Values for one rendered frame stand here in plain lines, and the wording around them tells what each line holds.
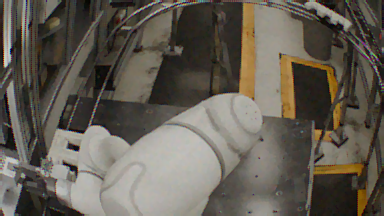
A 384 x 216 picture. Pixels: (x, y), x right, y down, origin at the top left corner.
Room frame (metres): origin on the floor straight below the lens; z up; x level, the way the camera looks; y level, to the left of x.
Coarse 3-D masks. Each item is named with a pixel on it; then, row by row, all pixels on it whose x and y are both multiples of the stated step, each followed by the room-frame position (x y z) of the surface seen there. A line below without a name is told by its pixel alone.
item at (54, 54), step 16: (64, 0) 1.83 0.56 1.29; (48, 16) 1.64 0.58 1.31; (64, 16) 1.85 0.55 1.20; (48, 32) 1.65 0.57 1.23; (64, 32) 1.87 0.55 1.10; (48, 48) 1.66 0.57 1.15; (64, 48) 1.88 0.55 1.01; (48, 64) 1.66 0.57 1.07; (64, 64) 1.89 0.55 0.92; (48, 80) 1.66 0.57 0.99; (48, 96) 1.64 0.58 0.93
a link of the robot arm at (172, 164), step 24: (144, 144) 0.69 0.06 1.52; (168, 144) 0.69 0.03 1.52; (192, 144) 0.70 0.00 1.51; (120, 168) 0.63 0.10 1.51; (144, 168) 0.63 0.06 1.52; (168, 168) 0.64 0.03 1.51; (192, 168) 0.66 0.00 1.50; (216, 168) 0.69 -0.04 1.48; (120, 192) 0.59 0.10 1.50; (144, 192) 0.59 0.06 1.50; (168, 192) 0.61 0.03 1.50; (192, 192) 0.63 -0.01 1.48
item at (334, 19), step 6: (306, 6) 2.83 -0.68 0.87; (312, 6) 2.87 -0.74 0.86; (318, 6) 2.86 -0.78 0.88; (318, 12) 2.77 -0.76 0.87; (324, 12) 2.78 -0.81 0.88; (330, 12) 2.79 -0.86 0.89; (318, 18) 2.77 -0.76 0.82; (324, 18) 2.77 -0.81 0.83; (330, 18) 2.78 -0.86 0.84; (336, 18) 2.73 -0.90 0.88; (342, 18) 2.76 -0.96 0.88; (324, 24) 2.74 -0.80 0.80; (330, 24) 2.71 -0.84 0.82; (336, 24) 2.70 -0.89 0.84; (342, 24) 2.71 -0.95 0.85; (348, 24) 2.68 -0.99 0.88; (348, 30) 2.63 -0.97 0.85
